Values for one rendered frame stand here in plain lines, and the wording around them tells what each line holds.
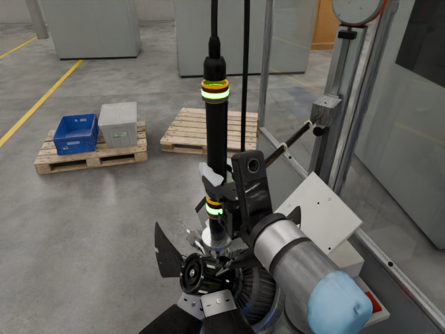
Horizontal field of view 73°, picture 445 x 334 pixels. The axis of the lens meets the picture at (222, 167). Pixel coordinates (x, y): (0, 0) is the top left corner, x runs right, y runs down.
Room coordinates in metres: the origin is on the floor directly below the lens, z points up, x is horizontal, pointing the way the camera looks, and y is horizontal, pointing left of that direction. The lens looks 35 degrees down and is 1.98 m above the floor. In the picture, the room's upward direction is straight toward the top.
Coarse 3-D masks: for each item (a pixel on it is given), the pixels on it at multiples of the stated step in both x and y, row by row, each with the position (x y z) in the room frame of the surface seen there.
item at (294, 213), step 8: (296, 208) 0.61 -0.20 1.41; (288, 216) 0.60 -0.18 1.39; (296, 216) 0.57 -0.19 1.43; (296, 224) 0.53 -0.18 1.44; (248, 248) 0.57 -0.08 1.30; (240, 256) 0.54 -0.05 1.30; (248, 256) 0.51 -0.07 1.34; (232, 264) 0.51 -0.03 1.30; (240, 264) 0.49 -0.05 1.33; (248, 264) 0.47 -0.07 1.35; (256, 264) 0.46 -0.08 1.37
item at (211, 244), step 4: (208, 228) 0.49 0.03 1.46; (204, 232) 0.48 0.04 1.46; (208, 232) 0.48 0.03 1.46; (224, 232) 0.48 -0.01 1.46; (204, 236) 0.47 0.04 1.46; (208, 236) 0.47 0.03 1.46; (224, 236) 0.47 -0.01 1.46; (228, 236) 0.47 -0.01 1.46; (204, 240) 0.45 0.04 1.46; (208, 240) 0.45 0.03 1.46; (212, 240) 0.45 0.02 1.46; (224, 240) 0.45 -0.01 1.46; (228, 240) 0.45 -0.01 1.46; (204, 244) 0.45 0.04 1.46; (208, 244) 0.44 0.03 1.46; (212, 244) 0.44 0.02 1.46; (216, 244) 0.44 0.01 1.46; (220, 244) 0.44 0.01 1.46; (224, 244) 0.44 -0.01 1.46; (228, 244) 0.44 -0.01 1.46; (208, 248) 0.44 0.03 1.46; (212, 248) 0.44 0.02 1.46; (216, 248) 0.43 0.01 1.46; (220, 248) 0.43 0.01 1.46; (224, 248) 0.44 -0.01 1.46
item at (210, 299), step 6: (210, 294) 0.49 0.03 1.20; (216, 294) 0.49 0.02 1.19; (222, 294) 0.49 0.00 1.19; (228, 294) 0.50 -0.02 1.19; (204, 300) 0.47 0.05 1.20; (210, 300) 0.47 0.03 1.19; (216, 300) 0.48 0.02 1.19; (222, 300) 0.48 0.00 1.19; (204, 306) 0.46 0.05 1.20; (210, 306) 0.46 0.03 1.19; (216, 306) 0.46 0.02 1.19; (222, 306) 0.46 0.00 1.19; (228, 306) 0.46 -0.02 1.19; (234, 306) 0.46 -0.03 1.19; (204, 312) 0.44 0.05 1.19; (210, 312) 0.44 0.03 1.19; (216, 312) 0.44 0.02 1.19
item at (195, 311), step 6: (186, 294) 0.53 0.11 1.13; (180, 300) 0.52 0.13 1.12; (192, 300) 0.52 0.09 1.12; (198, 300) 0.52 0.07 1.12; (180, 306) 0.51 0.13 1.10; (186, 306) 0.51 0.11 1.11; (198, 306) 0.51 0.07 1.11; (192, 312) 0.50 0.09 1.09; (198, 312) 0.49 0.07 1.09; (198, 318) 0.48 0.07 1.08
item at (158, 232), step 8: (160, 232) 0.78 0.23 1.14; (160, 240) 0.76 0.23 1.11; (168, 240) 0.72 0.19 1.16; (160, 248) 0.75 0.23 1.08; (168, 248) 0.71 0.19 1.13; (160, 256) 0.75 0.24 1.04; (168, 256) 0.70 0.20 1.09; (176, 256) 0.67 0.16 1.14; (168, 264) 0.71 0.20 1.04; (176, 264) 0.67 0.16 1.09; (160, 272) 0.73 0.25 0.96; (168, 272) 0.70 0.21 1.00; (176, 272) 0.68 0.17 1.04
